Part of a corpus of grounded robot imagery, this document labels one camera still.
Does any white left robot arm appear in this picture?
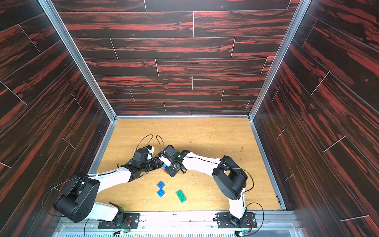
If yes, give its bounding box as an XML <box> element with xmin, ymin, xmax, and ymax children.
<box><xmin>53</xmin><ymin>158</ymin><xmax>163</xmax><ymax>226</ymax></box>

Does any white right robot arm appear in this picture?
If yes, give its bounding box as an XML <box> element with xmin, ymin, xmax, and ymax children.
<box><xmin>159</xmin><ymin>150</ymin><xmax>248</xmax><ymax>219</ymax></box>

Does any blue lego brick upper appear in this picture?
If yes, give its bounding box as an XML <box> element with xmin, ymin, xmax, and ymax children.
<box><xmin>157</xmin><ymin>181</ymin><xmax>165</xmax><ymax>189</ymax></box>

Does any blue lego brick lower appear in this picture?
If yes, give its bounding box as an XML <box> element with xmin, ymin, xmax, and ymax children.
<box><xmin>157</xmin><ymin>189</ymin><xmax>165</xmax><ymax>197</ymax></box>

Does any green long lego brick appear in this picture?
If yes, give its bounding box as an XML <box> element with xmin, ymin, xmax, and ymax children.
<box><xmin>176</xmin><ymin>190</ymin><xmax>187</xmax><ymax>203</ymax></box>

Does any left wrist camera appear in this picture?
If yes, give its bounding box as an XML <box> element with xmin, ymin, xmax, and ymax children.
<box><xmin>129</xmin><ymin>145</ymin><xmax>155</xmax><ymax>168</ymax></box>

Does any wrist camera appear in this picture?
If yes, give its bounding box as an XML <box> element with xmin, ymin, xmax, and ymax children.
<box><xmin>159</xmin><ymin>145</ymin><xmax>180</xmax><ymax>166</ymax></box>
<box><xmin>129</xmin><ymin>145</ymin><xmax>155</xmax><ymax>168</ymax></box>

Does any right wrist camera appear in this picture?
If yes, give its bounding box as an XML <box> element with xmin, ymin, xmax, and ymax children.
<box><xmin>159</xmin><ymin>145</ymin><xmax>180</xmax><ymax>166</ymax></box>

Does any left camera cable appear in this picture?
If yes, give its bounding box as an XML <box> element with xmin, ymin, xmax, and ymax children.
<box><xmin>136</xmin><ymin>134</ymin><xmax>154</xmax><ymax>150</ymax></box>

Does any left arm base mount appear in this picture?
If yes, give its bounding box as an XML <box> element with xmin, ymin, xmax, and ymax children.
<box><xmin>98</xmin><ymin>202</ymin><xmax>140</xmax><ymax>231</ymax></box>

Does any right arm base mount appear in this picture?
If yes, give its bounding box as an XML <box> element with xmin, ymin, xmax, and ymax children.
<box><xmin>213</xmin><ymin>211</ymin><xmax>258</xmax><ymax>229</ymax></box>

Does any aluminium front rail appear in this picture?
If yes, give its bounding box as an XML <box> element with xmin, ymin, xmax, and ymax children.
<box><xmin>53</xmin><ymin>210</ymin><xmax>305</xmax><ymax>237</ymax></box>

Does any aluminium left corner post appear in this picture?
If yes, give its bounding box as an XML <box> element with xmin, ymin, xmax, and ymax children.
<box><xmin>38</xmin><ymin>0</ymin><xmax>117</xmax><ymax>123</ymax></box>

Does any aluminium corner post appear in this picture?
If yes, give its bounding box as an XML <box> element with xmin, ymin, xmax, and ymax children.
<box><xmin>249</xmin><ymin>0</ymin><xmax>311</xmax><ymax>124</ymax></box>
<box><xmin>38</xmin><ymin>0</ymin><xmax>117</xmax><ymax>123</ymax></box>

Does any aluminium right corner post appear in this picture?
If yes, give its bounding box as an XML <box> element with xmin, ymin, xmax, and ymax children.
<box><xmin>249</xmin><ymin>0</ymin><xmax>311</xmax><ymax>124</ymax></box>

